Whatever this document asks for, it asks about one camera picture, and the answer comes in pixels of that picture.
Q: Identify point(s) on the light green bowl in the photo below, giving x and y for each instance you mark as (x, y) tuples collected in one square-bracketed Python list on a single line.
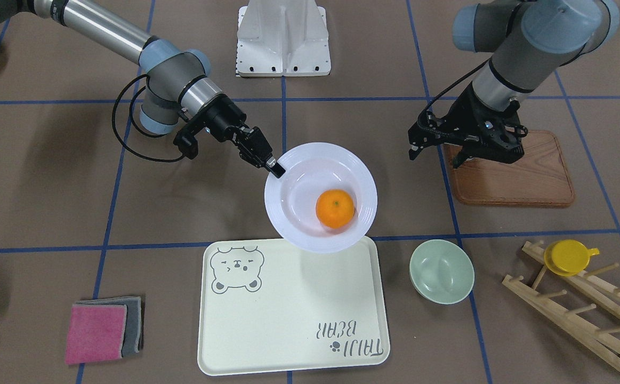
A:
[(441, 272)]

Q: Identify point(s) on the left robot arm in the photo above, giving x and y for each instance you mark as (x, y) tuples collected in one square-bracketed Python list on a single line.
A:
[(527, 41)]

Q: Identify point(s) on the wooden cup drying rack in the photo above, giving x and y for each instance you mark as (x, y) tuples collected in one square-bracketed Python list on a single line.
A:
[(596, 325)]

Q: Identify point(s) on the black camera bracket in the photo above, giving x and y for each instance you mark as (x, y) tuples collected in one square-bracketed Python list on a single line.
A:
[(186, 139), (429, 130)]

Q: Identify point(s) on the white round plate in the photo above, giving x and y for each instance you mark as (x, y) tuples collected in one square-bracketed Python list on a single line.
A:
[(312, 168)]

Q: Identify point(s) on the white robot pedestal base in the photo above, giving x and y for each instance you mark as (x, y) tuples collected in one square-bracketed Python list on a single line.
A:
[(282, 38)]

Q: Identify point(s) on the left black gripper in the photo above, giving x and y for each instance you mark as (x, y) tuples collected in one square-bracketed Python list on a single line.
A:
[(463, 112)]

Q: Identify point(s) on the brown wooden board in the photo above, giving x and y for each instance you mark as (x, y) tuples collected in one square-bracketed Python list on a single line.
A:
[(540, 179)]

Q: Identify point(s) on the yellow cup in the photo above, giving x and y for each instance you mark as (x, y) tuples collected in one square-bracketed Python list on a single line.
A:
[(568, 257)]

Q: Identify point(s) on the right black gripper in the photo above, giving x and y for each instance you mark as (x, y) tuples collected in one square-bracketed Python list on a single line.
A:
[(224, 119)]

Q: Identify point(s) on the cream bear tray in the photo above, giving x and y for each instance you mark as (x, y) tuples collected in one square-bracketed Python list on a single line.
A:
[(268, 306)]

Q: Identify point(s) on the orange fruit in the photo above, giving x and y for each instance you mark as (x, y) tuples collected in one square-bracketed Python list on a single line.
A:
[(335, 208)]

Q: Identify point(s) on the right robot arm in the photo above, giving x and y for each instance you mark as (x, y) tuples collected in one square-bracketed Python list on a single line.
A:
[(180, 97)]

